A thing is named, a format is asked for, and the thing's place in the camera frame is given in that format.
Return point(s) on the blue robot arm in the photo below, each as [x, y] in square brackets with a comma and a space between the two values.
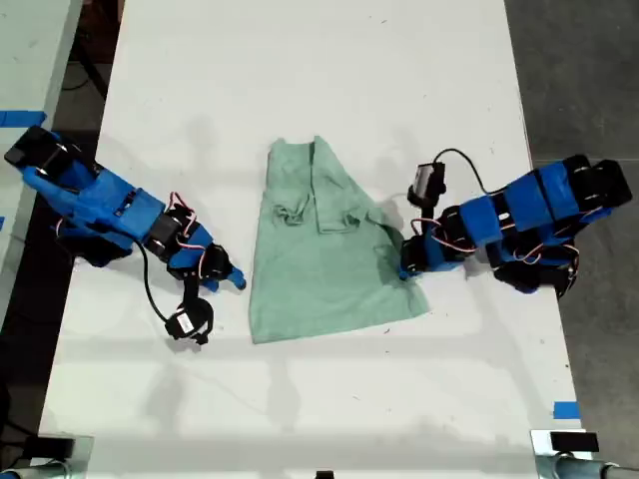
[100, 199]
[539, 209]

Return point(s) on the metal table clamp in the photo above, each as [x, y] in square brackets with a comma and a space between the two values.
[540, 441]
[82, 456]

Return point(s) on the grey metal pipe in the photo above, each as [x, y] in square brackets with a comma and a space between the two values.
[584, 469]
[30, 471]

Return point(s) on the camera black stalk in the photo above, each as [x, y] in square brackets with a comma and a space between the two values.
[192, 290]
[429, 217]

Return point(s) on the white side table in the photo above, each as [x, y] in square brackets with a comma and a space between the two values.
[30, 50]

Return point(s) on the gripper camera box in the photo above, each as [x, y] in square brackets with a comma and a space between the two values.
[190, 322]
[427, 183]

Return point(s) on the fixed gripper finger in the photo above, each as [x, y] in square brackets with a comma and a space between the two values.
[238, 279]
[405, 274]

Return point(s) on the pale green T-shirt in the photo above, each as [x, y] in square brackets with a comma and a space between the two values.
[329, 269]

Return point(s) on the long blue tape strip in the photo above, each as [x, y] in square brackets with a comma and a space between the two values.
[22, 118]

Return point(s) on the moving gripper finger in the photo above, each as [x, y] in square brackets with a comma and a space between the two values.
[418, 275]
[212, 287]

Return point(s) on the short blue tape strip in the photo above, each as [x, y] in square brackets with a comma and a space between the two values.
[566, 410]

